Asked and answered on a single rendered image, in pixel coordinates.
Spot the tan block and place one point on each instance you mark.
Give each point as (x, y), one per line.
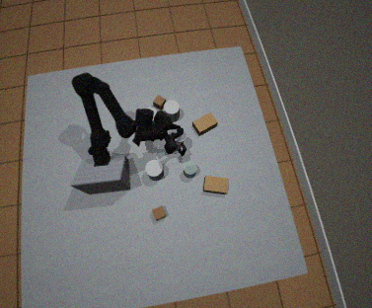
(204, 123)
(215, 185)

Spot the small brown box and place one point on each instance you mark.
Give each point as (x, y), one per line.
(159, 102)
(158, 213)

